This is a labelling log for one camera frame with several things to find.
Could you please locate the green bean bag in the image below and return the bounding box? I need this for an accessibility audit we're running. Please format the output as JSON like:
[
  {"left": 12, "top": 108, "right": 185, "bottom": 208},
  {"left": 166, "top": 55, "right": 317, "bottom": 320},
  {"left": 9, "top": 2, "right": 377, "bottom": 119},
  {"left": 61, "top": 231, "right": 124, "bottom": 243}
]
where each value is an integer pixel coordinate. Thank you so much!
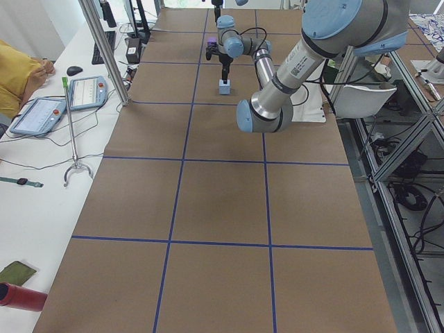
[{"left": 0, "top": 261, "right": 37, "bottom": 286}]

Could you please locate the red water bottle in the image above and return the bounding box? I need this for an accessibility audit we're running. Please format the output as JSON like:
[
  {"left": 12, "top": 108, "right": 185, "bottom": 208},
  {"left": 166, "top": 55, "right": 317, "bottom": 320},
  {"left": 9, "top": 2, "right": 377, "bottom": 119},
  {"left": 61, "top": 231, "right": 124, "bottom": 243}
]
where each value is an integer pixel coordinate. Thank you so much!
[{"left": 1, "top": 282, "right": 48, "bottom": 311}]

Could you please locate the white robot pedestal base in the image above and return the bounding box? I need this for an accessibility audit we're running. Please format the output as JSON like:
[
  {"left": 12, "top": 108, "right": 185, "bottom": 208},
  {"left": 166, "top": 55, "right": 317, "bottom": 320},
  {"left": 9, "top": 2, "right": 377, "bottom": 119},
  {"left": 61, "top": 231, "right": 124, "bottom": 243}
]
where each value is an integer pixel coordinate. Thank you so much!
[{"left": 291, "top": 83, "right": 326, "bottom": 123}]

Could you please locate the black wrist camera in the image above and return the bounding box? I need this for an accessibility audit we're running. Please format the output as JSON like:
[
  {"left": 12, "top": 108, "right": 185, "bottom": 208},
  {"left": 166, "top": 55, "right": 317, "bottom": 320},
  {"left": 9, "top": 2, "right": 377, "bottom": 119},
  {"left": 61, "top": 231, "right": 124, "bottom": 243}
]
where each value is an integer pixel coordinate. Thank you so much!
[{"left": 205, "top": 42, "right": 219, "bottom": 61}]

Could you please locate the green handled reach grabber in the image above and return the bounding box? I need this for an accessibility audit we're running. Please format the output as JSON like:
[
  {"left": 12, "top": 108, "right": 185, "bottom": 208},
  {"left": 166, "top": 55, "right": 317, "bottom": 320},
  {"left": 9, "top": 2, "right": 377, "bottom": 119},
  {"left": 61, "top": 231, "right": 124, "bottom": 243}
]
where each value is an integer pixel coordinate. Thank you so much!
[{"left": 62, "top": 76, "right": 93, "bottom": 187}]

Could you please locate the black computer mouse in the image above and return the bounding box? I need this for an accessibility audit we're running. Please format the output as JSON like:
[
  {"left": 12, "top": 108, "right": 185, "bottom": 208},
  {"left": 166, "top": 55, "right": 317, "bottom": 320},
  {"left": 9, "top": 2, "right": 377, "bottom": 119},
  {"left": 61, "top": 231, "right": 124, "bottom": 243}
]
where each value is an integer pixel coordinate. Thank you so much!
[{"left": 66, "top": 66, "right": 83, "bottom": 76}]

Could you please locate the green strap smartwatch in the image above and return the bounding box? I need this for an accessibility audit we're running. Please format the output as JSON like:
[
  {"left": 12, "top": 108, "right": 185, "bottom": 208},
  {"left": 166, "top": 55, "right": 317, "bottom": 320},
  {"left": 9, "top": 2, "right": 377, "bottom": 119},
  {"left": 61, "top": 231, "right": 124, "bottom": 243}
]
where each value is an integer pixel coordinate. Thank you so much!
[{"left": 0, "top": 176, "right": 44, "bottom": 188}]

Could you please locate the black power adapter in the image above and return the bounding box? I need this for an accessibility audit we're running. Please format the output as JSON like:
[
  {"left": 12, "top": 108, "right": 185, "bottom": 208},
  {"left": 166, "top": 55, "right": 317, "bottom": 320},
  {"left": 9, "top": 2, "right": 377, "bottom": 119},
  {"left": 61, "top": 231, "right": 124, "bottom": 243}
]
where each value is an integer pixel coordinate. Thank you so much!
[{"left": 126, "top": 38, "right": 142, "bottom": 65}]

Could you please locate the black keyboard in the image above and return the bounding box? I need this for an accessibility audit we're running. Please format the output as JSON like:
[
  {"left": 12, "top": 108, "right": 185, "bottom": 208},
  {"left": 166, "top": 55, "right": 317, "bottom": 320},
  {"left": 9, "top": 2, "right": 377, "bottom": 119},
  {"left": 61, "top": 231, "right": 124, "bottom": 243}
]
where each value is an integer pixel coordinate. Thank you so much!
[{"left": 91, "top": 30, "right": 117, "bottom": 66}]

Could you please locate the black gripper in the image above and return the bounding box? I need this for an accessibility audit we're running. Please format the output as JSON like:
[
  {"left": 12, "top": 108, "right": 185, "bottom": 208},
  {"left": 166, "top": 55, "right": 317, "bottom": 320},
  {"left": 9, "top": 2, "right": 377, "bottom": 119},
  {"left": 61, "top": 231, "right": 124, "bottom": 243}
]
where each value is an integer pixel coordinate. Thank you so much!
[{"left": 219, "top": 55, "right": 233, "bottom": 85}]

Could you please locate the far teach pendant tablet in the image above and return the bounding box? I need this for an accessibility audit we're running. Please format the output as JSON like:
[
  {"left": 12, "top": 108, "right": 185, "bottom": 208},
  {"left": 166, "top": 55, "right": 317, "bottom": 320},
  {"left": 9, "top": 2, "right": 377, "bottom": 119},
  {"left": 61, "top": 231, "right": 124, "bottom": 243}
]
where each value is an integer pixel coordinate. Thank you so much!
[{"left": 69, "top": 76, "right": 108, "bottom": 110}]

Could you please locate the white chair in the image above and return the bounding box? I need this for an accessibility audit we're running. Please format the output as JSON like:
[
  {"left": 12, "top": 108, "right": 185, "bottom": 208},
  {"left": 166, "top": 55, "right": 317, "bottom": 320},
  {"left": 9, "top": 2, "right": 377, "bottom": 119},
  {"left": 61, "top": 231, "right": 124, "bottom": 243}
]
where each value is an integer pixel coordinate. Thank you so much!
[{"left": 334, "top": 83, "right": 397, "bottom": 119}]

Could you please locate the near teach pendant tablet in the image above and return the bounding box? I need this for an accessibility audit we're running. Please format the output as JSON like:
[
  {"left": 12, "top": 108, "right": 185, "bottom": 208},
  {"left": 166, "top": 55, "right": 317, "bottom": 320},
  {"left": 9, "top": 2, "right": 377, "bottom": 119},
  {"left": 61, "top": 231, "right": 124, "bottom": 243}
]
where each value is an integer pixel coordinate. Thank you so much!
[{"left": 10, "top": 98, "right": 67, "bottom": 135}]

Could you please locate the teach pendant tablet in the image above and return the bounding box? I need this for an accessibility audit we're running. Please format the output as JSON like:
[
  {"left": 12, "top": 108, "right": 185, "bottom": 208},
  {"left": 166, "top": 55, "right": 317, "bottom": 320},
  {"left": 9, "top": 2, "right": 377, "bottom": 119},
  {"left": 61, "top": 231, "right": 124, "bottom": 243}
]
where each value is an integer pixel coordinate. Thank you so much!
[
  {"left": 69, "top": 76, "right": 108, "bottom": 110},
  {"left": 10, "top": 98, "right": 67, "bottom": 135}
]

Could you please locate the light blue foam block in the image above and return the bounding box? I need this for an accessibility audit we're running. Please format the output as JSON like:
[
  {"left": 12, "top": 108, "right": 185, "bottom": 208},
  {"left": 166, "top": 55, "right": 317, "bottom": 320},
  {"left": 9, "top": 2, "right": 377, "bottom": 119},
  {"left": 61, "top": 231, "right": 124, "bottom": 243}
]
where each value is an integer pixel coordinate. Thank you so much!
[{"left": 219, "top": 79, "right": 231, "bottom": 95}]

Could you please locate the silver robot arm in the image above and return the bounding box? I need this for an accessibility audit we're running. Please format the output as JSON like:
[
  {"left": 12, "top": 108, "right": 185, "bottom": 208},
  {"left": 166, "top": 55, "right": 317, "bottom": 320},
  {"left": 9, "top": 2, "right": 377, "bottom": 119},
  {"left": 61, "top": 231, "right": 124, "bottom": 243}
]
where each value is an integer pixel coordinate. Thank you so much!
[{"left": 216, "top": 0, "right": 410, "bottom": 133}]

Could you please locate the person in yellow shirt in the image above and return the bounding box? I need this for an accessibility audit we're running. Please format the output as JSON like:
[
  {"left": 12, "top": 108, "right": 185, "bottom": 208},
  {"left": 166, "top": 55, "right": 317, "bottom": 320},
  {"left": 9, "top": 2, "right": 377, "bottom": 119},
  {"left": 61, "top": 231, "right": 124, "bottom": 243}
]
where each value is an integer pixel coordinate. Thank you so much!
[{"left": 1, "top": 40, "right": 56, "bottom": 119}]

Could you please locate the aluminium frame post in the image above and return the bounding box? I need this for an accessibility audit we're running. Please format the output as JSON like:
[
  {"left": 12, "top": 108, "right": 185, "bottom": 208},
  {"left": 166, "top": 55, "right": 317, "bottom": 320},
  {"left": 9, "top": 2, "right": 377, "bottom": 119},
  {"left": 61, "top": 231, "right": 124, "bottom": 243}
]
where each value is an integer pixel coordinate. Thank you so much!
[{"left": 78, "top": 0, "right": 130, "bottom": 106}]

